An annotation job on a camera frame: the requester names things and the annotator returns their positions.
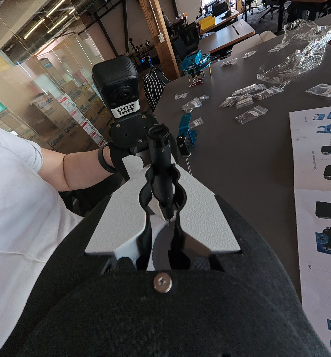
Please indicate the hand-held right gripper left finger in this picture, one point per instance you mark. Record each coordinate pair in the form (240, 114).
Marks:
(118, 223)

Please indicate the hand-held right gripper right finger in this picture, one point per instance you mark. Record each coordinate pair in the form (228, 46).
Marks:
(207, 220)

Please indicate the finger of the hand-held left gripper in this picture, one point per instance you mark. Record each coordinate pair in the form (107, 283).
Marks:
(132, 166)

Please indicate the black electric screwdriver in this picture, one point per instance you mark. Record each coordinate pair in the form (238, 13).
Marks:
(160, 167)

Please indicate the person's left forearm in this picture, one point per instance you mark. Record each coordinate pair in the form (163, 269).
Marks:
(73, 170)

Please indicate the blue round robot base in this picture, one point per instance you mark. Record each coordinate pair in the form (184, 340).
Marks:
(196, 62)

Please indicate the dark grey desk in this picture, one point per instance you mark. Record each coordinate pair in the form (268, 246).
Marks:
(238, 167)

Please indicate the black wristband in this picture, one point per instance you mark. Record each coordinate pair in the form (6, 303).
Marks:
(104, 159)

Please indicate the black white striped cloth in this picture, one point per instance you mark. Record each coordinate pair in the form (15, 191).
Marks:
(151, 89)

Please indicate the black servo motor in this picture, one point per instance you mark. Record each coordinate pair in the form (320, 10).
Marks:
(183, 145)

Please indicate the thin metal rod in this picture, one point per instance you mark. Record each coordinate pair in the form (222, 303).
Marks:
(188, 166)

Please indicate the stack of cardboard boxes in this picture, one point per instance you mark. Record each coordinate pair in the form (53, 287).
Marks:
(59, 128)

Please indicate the wooden pillar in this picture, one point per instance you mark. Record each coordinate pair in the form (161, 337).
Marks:
(161, 47)

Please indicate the person's white t-shirt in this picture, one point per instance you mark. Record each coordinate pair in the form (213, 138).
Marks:
(17, 228)

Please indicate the black office chair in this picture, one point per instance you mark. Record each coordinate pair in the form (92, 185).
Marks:
(186, 39)

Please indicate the white instruction booklet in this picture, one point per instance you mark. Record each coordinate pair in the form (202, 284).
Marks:
(318, 173)

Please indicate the scattered small clear screw bags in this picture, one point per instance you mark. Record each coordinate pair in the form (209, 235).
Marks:
(245, 100)

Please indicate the yellow storage bin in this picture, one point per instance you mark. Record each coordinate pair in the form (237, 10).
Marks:
(207, 23)

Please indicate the ceiling light strip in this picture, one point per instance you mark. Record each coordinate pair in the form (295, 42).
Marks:
(55, 7)
(37, 27)

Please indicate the wood-edged grey table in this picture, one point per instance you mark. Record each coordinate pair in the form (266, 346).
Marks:
(226, 35)

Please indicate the white chair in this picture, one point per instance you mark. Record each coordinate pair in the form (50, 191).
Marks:
(267, 35)

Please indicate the crumpled clear plastic wrap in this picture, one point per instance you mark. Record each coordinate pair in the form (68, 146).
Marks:
(302, 58)

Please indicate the blue metal bracket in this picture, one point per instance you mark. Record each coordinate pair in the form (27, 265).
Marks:
(186, 125)

